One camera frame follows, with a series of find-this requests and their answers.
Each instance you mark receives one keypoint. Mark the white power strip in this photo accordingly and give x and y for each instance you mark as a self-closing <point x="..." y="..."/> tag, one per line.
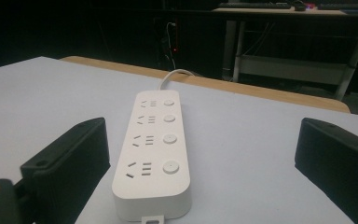
<point x="155" y="149"/>

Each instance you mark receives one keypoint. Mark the white table cover sheet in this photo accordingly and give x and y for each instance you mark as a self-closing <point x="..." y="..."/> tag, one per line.
<point x="239" y="149"/>

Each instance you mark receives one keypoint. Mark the metal frame desk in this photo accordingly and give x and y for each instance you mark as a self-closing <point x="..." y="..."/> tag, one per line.
<point x="295" y="62"/>

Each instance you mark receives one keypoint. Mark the black computer mouse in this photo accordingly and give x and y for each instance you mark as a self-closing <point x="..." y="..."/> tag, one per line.
<point x="299" y="5"/>

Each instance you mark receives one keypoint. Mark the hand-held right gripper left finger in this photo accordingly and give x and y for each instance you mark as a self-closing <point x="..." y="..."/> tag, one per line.
<point x="71" y="168"/>

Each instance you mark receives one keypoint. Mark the black keyboard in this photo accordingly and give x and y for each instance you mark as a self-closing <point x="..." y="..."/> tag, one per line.
<point x="254" y="5"/>
<point x="348" y="6"/>

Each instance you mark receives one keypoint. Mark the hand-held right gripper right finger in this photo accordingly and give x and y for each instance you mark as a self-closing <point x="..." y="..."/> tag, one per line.
<point x="338" y="165"/>

